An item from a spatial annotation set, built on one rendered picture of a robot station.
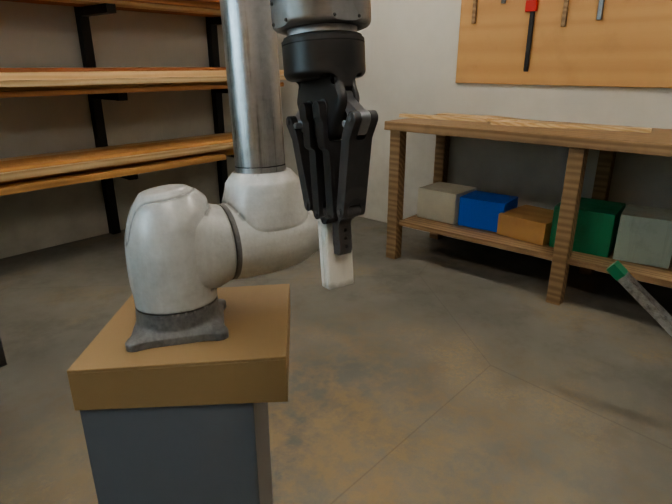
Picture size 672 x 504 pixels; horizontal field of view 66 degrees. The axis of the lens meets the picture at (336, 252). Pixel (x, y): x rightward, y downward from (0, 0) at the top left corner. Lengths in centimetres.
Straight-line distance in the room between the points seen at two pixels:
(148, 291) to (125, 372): 14
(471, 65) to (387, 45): 68
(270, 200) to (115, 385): 42
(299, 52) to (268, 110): 54
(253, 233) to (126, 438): 43
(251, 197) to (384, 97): 301
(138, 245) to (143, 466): 41
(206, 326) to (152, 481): 30
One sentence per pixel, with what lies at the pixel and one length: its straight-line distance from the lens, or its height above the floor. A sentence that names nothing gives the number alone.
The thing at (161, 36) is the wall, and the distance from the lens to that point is 427.
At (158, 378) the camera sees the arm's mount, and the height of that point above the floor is 66.
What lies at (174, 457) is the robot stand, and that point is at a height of 49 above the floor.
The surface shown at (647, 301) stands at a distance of 198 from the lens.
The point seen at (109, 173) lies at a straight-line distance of 351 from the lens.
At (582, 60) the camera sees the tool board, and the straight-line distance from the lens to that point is 331.
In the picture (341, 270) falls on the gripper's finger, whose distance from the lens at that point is 52.
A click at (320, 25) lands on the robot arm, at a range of 47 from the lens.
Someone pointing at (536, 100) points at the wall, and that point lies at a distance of 341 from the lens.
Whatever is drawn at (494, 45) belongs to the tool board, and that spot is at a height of 127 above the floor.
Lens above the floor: 116
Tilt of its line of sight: 20 degrees down
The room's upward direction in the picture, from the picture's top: straight up
